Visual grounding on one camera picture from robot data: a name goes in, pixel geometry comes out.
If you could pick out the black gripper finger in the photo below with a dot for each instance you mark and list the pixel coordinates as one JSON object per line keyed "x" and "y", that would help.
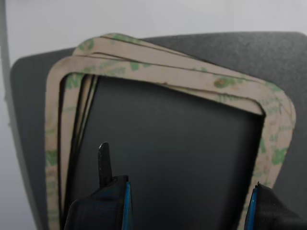
{"x": 100, "y": 206}
{"x": 271, "y": 210}

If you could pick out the dark grey stack tray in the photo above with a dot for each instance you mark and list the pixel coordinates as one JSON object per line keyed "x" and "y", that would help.
{"x": 168, "y": 155}

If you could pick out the beige rectangular frame green print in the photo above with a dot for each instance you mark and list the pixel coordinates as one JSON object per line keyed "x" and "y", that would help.
{"x": 52, "y": 119}
{"x": 108, "y": 42}
{"x": 144, "y": 58}

